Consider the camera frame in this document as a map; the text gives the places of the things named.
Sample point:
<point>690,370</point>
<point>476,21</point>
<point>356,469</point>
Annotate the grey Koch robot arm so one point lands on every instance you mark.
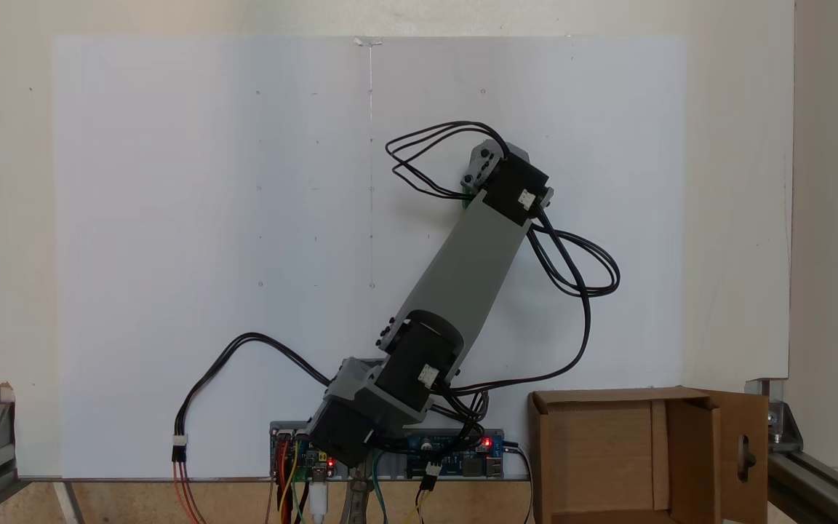
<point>463,269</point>

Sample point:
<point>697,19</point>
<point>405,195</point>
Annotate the grey board mounting plate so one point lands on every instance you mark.
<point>277,426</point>

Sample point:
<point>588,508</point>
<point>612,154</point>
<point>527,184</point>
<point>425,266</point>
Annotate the blue circuit board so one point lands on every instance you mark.
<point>455,462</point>

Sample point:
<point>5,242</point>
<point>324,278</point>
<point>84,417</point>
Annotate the open cardboard box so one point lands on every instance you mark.
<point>601,458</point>

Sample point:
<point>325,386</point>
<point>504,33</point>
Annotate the circuit board with white connectors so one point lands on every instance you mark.
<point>295,458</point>

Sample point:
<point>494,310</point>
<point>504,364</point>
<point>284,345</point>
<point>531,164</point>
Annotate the metal table clamp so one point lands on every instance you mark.
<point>357,506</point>

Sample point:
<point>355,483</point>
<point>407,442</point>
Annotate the clear tape piece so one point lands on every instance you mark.
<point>369,41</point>

